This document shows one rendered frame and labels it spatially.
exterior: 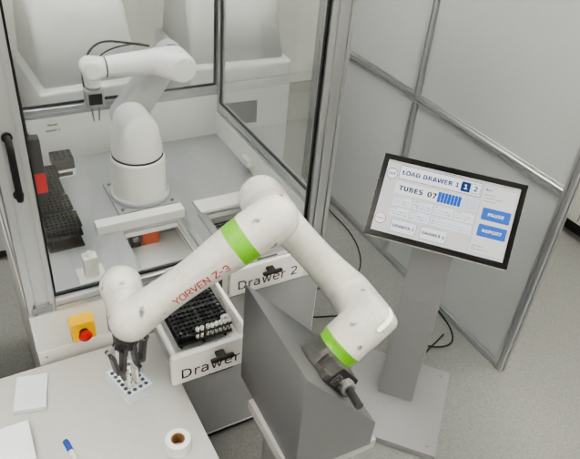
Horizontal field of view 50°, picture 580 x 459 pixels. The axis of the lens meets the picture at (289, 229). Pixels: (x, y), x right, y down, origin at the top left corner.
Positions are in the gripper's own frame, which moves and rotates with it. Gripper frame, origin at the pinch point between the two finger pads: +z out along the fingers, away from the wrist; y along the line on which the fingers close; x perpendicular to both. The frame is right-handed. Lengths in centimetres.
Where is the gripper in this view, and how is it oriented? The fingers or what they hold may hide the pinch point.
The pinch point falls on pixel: (130, 375)
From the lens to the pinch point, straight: 192.4
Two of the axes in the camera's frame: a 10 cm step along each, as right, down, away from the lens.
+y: -7.2, 3.6, -5.9
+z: -0.8, 8.1, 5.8
